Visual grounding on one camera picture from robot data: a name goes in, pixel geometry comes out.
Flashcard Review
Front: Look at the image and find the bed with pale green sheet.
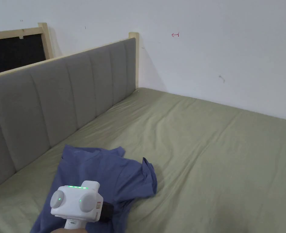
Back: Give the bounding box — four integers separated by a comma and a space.
0, 87, 286, 233

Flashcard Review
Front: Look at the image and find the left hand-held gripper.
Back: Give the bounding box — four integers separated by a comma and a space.
50, 180, 115, 230

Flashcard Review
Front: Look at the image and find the wooden frame with black panel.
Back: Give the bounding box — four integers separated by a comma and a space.
0, 23, 54, 76

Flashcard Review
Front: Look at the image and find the grey padded headboard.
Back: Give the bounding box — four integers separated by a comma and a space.
0, 32, 140, 194

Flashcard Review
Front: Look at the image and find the dark blue shirt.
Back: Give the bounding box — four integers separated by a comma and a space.
30, 145, 158, 233

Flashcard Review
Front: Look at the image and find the person's left hand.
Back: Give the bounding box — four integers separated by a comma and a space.
50, 228, 86, 233

